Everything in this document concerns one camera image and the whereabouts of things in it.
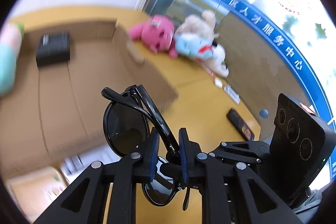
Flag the white folding phone stand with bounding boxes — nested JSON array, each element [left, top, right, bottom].
[[60, 144, 121, 177]]

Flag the black sunglasses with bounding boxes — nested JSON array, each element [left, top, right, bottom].
[[101, 85, 190, 210]]

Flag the black product box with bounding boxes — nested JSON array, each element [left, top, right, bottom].
[[35, 32, 71, 68]]

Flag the pink pig plush teal shirt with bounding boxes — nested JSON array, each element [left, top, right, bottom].
[[1, 22, 25, 96]]

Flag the black remote control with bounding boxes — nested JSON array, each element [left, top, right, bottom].
[[226, 108, 255, 141]]

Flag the brown cardboard box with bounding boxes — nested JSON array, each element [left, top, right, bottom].
[[1, 20, 178, 179]]

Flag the small white card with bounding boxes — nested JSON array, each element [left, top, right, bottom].
[[214, 77, 223, 89]]

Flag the white dog plush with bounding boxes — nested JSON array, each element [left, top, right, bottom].
[[205, 44, 229, 78]]

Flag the light blue elephant plush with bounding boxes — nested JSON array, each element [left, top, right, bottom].
[[174, 33, 217, 62]]

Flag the cream bunny plush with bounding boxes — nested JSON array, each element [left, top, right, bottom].
[[175, 10, 219, 41]]

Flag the magenta bear plush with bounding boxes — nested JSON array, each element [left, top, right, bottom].
[[128, 15, 178, 58]]

